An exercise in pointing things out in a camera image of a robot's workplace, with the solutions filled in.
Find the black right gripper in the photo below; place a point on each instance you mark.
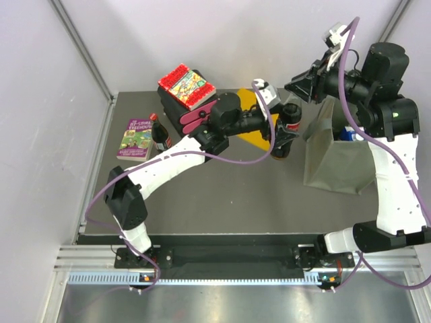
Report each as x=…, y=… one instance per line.
x=314, y=79

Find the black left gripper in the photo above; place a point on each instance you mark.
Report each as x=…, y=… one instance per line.
x=282, y=135

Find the cola bottle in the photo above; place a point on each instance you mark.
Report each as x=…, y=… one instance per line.
x=160, y=136
x=289, y=113

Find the green canvas bag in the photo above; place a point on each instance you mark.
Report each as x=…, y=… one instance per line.
x=330, y=163

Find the grape juice carton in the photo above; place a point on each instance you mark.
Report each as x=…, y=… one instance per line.
x=349, y=134

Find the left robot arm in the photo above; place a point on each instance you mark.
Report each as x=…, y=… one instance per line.
x=221, y=118

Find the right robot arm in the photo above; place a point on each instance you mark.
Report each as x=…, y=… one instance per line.
x=392, y=122

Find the yellow plastic folder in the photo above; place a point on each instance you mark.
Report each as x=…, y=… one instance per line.
x=247, y=104

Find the black pink drawer unit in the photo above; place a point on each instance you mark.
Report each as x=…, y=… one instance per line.
x=183, y=120

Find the red treehouse book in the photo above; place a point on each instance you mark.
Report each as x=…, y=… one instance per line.
x=187, y=87

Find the purple treehouse book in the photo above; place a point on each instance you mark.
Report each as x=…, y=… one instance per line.
x=136, y=143

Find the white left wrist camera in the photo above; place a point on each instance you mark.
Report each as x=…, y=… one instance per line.
x=268, y=93

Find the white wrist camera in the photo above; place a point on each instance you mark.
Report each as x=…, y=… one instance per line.
x=335, y=39
x=268, y=93

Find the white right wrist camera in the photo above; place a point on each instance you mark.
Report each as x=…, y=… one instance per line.
x=335, y=39

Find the aluminium frame post right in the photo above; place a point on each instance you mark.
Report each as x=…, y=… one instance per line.
x=395, y=18

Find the aluminium frame post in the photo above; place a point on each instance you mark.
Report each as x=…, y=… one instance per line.
x=66, y=21
x=395, y=18

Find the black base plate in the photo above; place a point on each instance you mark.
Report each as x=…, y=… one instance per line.
x=233, y=256

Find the aluminium frame post left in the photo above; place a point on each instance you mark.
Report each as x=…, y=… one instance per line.
x=66, y=21

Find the aluminium front rail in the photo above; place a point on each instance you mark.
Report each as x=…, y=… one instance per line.
x=85, y=258

